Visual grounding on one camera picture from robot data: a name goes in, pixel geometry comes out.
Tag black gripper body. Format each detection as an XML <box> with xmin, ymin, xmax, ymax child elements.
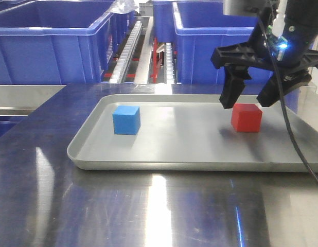
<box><xmin>211</xmin><ymin>10</ymin><xmax>318</xmax><ymax>77</ymax></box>

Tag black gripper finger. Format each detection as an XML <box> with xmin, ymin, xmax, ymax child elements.
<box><xmin>219</xmin><ymin>64</ymin><xmax>251</xmax><ymax>109</ymax></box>
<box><xmin>256</xmin><ymin>70</ymin><xmax>313</xmax><ymax>108</ymax></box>

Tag red cube block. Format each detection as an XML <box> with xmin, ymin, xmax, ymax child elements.
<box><xmin>231</xmin><ymin>103</ymin><xmax>262</xmax><ymax>133</ymax></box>

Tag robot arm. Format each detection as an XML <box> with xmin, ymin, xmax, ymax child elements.
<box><xmin>211</xmin><ymin>1</ymin><xmax>318</xmax><ymax>109</ymax></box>

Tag steel shelf front beam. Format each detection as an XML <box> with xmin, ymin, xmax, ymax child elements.
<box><xmin>0</xmin><ymin>85</ymin><xmax>64</xmax><ymax>116</ymax></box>

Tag blue plastic bin right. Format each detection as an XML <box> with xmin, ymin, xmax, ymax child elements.
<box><xmin>172</xmin><ymin>1</ymin><xmax>318</xmax><ymax>109</ymax></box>

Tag blue plastic bin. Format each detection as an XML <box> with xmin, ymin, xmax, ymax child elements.
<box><xmin>0</xmin><ymin>0</ymin><xmax>116</xmax><ymax>85</ymax></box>
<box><xmin>172</xmin><ymin>1</ymin><xmax>318</xmax><ymax>109</ymax></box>

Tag grey metal tray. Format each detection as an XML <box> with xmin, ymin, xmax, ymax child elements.
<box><xmin>67</xmin><ymin>94</ymin><xmax>306</xmax><ymax>172</ymax></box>

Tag blue bin behind right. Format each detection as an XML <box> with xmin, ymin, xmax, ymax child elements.
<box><xmin>152</xmin><ymin>0</ymin><xmax>177</xmax><ymax>43</ymax></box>

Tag blue cube block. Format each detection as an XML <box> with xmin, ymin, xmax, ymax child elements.
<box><xmin>112</xmin><ymin>105</ymin><xmax>140</xmax><ymax>135</ymax></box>

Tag clear plastic bag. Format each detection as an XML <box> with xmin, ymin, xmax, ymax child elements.
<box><xmin>108</xmin><ymin>0</ymin><xmax>139</xmax><ymax>14</ymax></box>

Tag blue plastic bin left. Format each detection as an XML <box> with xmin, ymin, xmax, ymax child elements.
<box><xmin>0</xmin><ymin>0</ymin><xmax>116</xmax><ymax>85</ymax></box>

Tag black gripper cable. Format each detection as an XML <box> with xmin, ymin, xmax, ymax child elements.
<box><xmin>256</xmin><ymin>0</ymin><xmax>318</xmax><ymax>195</ymax></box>

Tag red metal frame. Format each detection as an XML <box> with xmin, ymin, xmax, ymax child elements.
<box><xmin>102</xmin><ymin>37</ymin><xmax>166</xmax><ymax>83</ymax></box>

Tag white roller conveyor rail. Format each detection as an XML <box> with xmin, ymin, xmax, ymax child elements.
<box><xmin>109</xmin><ymin>21</ymin><xmax>142</xmax><ymax>84</ymax></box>

